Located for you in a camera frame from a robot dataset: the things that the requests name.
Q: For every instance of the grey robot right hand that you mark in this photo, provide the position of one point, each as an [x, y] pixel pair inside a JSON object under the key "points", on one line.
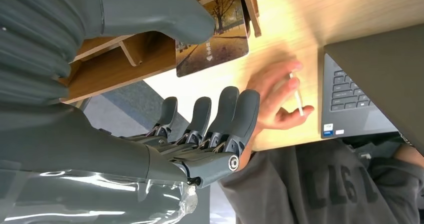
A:
{"points": [[82, 149]]}

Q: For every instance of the card with tree picture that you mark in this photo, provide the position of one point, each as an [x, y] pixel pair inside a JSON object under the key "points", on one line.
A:
{"points": [[215, 50]]}

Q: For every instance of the brown wooden card holder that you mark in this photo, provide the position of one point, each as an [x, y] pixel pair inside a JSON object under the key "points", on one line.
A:
{"points": [[116, 70]]}

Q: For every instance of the person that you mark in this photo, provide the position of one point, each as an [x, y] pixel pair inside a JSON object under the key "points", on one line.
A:
{"points": [[314, 189]]}

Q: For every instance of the dark grey laptop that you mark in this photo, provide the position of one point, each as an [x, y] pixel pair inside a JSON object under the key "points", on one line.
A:
{"points": [[381, 66]]}

